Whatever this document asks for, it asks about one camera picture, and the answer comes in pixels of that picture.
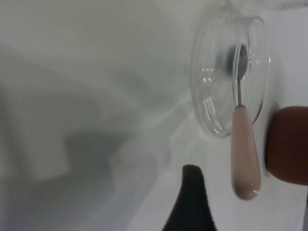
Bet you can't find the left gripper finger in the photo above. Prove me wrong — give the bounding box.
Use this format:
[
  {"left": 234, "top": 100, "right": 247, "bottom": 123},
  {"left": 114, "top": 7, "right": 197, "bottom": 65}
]
[{"left": 162, "top": 164, "right": 217, "bottom": 231}]

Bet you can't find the pink handled metal spoon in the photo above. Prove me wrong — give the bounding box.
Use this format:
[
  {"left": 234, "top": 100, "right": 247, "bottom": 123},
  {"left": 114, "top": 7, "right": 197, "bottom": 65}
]
[{"left": 225, "top": 44, "right": 262, "bottom": 202}]

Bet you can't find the red ceramic mug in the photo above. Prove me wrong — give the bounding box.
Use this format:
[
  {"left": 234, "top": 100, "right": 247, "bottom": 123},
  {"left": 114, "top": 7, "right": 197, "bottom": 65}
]
[{"left": 266, "top": 105, "right": 308, "bottom": 186}]

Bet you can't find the clear round glass lid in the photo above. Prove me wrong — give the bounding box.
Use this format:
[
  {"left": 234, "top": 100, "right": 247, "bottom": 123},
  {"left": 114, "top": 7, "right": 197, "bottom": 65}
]
[{"left": 190, "top": 11, "right": 271, "bottom": 139}]

